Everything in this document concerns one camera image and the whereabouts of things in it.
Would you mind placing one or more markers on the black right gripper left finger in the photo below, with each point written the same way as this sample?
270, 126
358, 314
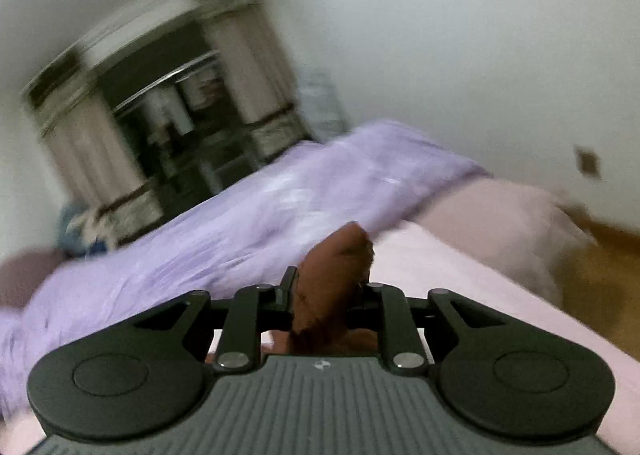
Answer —
193, 321

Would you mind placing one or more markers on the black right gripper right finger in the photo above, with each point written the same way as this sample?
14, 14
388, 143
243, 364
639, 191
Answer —
416, 332

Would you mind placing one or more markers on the brown padded coat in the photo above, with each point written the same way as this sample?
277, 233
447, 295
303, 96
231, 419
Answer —
326, 293

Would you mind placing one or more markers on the blue and white clothes pile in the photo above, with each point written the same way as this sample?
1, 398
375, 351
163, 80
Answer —
81, 232

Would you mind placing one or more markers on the pink plush bed blanket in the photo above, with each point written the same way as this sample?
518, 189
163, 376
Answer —
500, 294

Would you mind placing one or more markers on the purple duvet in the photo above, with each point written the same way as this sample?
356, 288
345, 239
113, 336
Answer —
378, 175

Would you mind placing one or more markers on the pink pillow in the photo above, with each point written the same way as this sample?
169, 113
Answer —
526, 233

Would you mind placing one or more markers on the maroon cushion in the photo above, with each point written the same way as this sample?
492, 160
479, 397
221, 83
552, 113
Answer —
22, 274

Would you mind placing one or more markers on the translucent plastic bag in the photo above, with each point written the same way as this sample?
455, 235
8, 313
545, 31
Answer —
319, 106

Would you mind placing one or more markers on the striped beige curtain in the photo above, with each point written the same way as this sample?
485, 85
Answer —
171, 119

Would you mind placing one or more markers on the small wall socket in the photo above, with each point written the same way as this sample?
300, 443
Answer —
588, 163

